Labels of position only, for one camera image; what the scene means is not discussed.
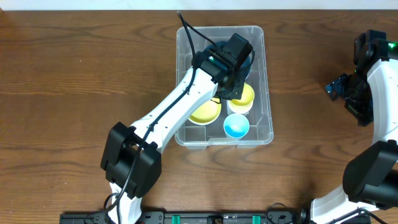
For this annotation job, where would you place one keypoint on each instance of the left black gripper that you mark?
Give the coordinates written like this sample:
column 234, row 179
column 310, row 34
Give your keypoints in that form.
column 232, row 90

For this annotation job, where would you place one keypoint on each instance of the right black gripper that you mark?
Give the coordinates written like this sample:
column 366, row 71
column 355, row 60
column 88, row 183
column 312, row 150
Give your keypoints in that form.
column 339, row 86

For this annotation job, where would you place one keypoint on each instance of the dark blue bowl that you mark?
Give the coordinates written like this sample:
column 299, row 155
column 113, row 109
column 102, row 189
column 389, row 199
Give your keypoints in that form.
column 213, row 55

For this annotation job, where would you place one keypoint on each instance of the yellow cup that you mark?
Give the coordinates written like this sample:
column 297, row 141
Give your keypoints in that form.
column 247, row 96

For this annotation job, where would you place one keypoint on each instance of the cream white cup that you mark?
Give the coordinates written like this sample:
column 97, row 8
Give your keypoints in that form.
column 239, row 109

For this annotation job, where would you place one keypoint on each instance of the yellow bowl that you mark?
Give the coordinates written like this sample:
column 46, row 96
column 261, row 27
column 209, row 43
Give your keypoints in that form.
column 209, row 109

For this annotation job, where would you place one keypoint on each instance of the light blue cup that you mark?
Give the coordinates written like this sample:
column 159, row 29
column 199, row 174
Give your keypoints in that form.
column 236, row 126

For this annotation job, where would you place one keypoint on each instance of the white bowl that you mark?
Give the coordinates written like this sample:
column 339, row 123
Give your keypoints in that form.
column 202, row 122

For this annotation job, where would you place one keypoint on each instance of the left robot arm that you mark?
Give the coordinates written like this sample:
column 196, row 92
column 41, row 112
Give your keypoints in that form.
column 132, row 154

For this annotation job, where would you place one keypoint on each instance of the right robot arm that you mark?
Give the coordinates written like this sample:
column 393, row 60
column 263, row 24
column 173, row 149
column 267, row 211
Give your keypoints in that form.
column 370, row 179

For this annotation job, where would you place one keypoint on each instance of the clear plastic storage bin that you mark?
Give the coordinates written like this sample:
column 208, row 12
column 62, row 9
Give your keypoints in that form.
column 259, row 116

